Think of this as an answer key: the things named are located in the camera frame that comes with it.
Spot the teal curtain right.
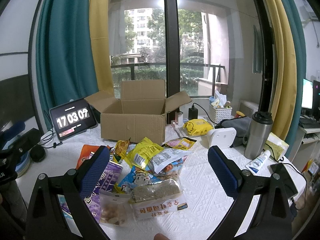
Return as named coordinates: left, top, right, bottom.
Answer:
left=275, top=0, right=306, bottom=157

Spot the clear bag of cookies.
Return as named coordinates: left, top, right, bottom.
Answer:
left=99, top=190, right=130, bottom=226

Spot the black power adapter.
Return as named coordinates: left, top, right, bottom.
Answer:
left=188, top=106, right=198, bottom=120

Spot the grey pouch bag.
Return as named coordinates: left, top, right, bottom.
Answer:
left=219, top=116, right=251, bottom=148

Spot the blue cartoon snack bag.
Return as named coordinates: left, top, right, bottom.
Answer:
left=114, top=166, right=161, bottom=194

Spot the teal curtain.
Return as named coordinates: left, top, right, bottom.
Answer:
left=36, top=0, right=98, bottom=115
left=275, top=0, right=306, bottom=157

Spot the clear bread snack bag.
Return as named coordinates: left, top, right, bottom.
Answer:
left=130, top=176, right=188, bottom=221

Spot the teal curtain left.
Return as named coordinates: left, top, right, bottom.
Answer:
left=36, top=0, right=98, bottom=115

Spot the white lamp base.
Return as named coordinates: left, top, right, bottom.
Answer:
left=207, top=127, right=236, bottom=149

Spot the yellow curtain left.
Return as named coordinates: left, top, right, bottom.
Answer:
left=89, top=0, right=114, bottom=95

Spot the black balcony railing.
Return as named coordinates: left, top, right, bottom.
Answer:
left=111, top=62, right=226, bottom=98

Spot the yellow curtain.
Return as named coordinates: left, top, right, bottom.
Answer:
left=266, top=0, right=297, bottom=140
left=89, top=0, right=114, bottom=95

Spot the open cardboard box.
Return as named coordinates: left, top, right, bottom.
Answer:
left=85, top=80, right=191, bottom=145

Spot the computer monitor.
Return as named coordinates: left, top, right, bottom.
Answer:
left=302, top=79, right=313, bottom=109

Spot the small yellow noodle snack bag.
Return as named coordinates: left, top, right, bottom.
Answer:
left=112, top=140, right=130, bottom=164

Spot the white plastic basket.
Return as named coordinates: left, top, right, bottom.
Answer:
left=209, top=103, right=232, bottom=124

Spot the white desk with keyboard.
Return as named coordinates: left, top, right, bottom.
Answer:
left=289, top=125, right=319, bottom=171

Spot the white tube of cream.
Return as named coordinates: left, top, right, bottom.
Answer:
left=245, top=150, right=271, bottom=175

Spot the steel thermos bottle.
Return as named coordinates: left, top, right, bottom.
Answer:
left=244, top=111, right=273, bottom=160

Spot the grey white label snack bag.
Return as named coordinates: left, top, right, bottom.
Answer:
left=148, top=148, right=192, bottom=174

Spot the black window frame post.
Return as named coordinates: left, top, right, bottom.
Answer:
left=163, top=0, right=181, bottom=124

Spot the tablet showing clock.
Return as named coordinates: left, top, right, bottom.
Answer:
left=49, top=99, right=98, bottom=141

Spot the orange snack bag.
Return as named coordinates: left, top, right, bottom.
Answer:
left=75, top=144, right=100, bottom=170

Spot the white charger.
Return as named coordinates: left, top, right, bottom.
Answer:
left=175, top=111, right=183, bottom=126

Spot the yellow black pink snack bag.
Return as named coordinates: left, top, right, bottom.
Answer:
left=162, top=137, right=196, bottom=151

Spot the yellow curtain right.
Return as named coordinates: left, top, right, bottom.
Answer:
left=266, top=0, right=297, bottom=140

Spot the black smartphone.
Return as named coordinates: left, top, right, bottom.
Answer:
left=270, top=164, right=298, bottom=199

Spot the yellow-green packet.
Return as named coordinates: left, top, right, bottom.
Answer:
left=263, top=132, right=289, bottom=161

